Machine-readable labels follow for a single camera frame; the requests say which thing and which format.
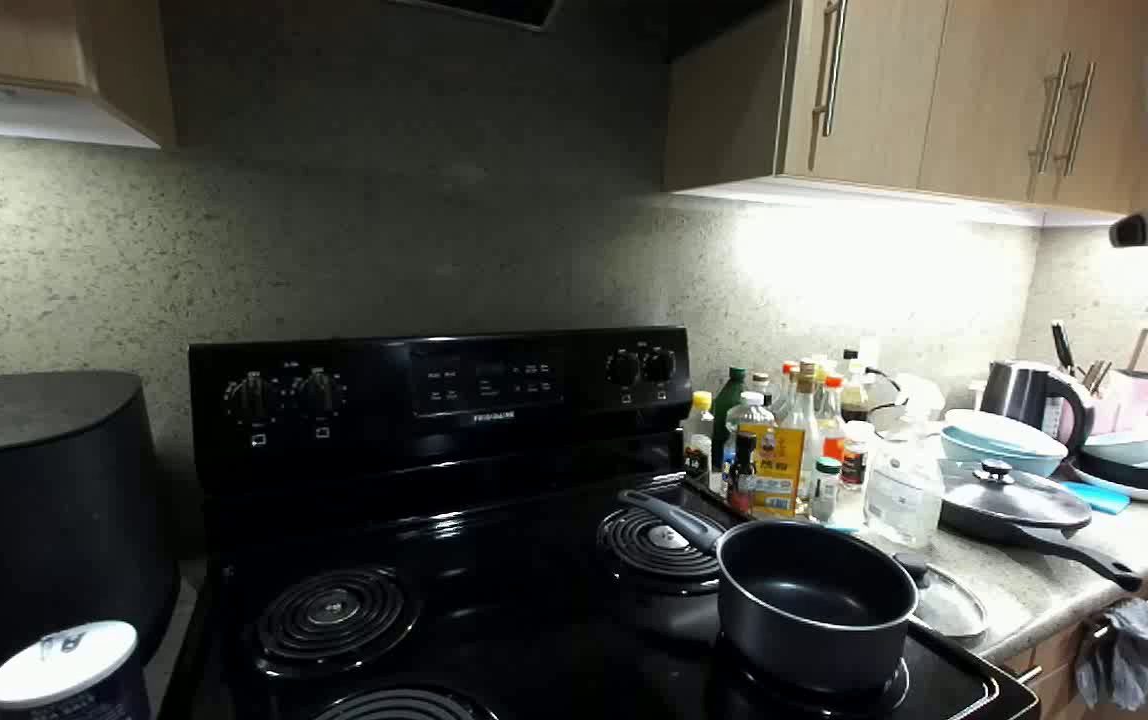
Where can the small glass pot lid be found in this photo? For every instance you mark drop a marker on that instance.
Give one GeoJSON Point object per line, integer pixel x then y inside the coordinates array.
{"type": "Point", "coordinates": [955, 604]}

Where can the glass frying pan lid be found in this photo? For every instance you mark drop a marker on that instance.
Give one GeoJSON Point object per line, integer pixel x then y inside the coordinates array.
{"type": "Point", "coordinates": [1018, 501]}

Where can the black saucepan pot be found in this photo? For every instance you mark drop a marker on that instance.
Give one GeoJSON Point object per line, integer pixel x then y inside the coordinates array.
{"type": "Point", "coordinates": [813, 643]}

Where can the pink utensil holder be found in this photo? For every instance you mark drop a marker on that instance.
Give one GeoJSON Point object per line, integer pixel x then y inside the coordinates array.
{"type": "Point", "coordinates": [1144, 405]}

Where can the dark bowl on plate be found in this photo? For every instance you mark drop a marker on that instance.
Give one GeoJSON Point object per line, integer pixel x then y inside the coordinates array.
{"type": "Point", "coordinates": [1134, 466]}

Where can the teal flat item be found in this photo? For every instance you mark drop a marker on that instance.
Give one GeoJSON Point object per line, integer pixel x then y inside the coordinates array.
{"type": "Point", "coordinates": [1093, 496]}

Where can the light blue bowl stack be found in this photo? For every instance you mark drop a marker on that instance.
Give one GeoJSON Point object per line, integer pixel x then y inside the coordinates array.
{"type": "Point", "coordinates": [998, 444]}

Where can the black frying pan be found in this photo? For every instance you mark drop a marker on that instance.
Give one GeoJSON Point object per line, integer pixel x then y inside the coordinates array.
{"type": "Point", "coordinates": [1093, 561]}

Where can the wooden upper cabinet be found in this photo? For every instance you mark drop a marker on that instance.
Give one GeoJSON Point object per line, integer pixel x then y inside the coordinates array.
{"type": "Point", "coordinates": [893, 93]}
{"type": "Point", "coordinates": [12, 41]}

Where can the clear drinking glass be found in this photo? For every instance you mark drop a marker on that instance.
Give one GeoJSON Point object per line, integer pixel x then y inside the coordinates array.
{"type": "Point", "coordinates": [900, 494]}

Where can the grey dish towel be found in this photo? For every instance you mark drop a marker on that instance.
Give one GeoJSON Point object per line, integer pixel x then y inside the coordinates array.
{"type": "Point", "coordinates": [1127, 654]}

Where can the orange-cap bottle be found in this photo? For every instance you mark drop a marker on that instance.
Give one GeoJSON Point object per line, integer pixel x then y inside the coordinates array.
{"type": "Point", "coordinates": [834, 405]}

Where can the clear corked glass bottle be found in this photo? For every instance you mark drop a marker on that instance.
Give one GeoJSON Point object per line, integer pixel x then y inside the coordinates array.
{"type": "Point", "coordinates": [806, 400]}

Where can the green-cap spice shaker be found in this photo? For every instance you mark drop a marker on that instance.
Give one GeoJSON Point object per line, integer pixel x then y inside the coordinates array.
{"type": "Point", "coordinates": [825, 489]}

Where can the yellow-label oil bottle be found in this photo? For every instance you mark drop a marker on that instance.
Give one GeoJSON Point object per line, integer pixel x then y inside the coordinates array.
{"type": "Point", "coordinates": [769, 475]}

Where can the green glass bottle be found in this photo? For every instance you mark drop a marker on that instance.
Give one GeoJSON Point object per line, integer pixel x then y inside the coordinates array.
{"type": "Point", "coordinates": [730, 400]}

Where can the small yellow-cap bottle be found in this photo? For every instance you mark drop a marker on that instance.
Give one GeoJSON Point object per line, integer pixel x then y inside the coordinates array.
{"type": "Point", "coordinates": [698, 444]}

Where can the black electric stove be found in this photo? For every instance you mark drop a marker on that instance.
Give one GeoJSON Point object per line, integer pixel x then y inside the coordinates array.
{"type": "Point", "coordinates": [467, 624]}

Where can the black air fryer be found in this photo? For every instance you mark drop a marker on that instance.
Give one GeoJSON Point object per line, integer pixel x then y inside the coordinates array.
{"type": "Point", "coordinates": [37, 505]}

